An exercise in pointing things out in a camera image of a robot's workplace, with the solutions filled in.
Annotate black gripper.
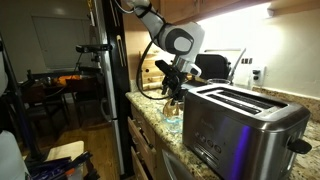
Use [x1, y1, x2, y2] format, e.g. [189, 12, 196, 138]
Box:
[161, 66, 188, 103]

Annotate toasted bread slice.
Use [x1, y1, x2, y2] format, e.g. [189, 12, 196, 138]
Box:
[163, 99, 183, 118]

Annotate stainless steel toaster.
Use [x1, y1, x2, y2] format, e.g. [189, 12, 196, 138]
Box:
[182, 83, 313, 180]

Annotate wooden knife block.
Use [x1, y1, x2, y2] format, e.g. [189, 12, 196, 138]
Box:
[138, 49, 174, 92]

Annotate clear glass baking dish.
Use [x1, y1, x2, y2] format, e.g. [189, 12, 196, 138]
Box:
[156, 99, 185, 135]

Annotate black panini grill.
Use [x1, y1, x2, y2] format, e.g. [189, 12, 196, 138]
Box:
[194, 47, 248, 84]

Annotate wooden lower cabinets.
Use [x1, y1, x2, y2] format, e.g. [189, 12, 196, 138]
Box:
[126, 103, 188, 180]

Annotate black silver refrigerator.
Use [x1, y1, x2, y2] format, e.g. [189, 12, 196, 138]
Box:
[93, 0, 136, 179]

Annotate stainless dishwasher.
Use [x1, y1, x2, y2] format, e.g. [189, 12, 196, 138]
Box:
[161, 149, 203, 180]

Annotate wooden upper cabinet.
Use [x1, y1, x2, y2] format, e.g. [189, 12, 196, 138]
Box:
[159, 0, 320, 25]

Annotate dark wooden chair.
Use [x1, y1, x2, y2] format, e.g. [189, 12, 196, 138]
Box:
[64, 76, 109, 124]
[19, 83, 69, 134]

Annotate bright under-cabinet light strip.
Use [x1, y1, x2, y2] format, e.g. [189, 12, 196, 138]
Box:
[196, 1, 271, 26]

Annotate orange object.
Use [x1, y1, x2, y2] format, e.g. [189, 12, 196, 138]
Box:
[57, 74, 82, 85]

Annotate light wooden board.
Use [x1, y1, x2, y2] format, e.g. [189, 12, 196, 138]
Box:
[46, 140, 86, 162]

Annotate dark dining table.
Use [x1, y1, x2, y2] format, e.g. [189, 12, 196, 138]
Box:
[28, 68, 104, 89]

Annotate dark tool pile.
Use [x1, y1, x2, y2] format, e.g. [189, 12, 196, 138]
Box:
[26, 151, 101, 180]

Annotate black metal stand pole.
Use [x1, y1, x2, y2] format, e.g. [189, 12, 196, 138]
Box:
[0, 33, 38, 161]

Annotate white rounded cover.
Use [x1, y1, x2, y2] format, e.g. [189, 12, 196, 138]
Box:
[0, 129, 30, 180]

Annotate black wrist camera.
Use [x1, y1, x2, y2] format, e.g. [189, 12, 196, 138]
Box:
[154, 59, 178, 81]

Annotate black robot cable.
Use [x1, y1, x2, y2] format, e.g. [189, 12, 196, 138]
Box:
[135, 39, 169, 101]

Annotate black camera tripod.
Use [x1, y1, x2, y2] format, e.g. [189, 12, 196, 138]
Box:
[77, 51, 103, 76]

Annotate white wall power outlet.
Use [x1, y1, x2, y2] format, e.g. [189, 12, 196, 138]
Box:
[250, 65, 267, 87]

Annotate black stereo camera on tripod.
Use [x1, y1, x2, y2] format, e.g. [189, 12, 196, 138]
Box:
[75, 44, 113, 54]

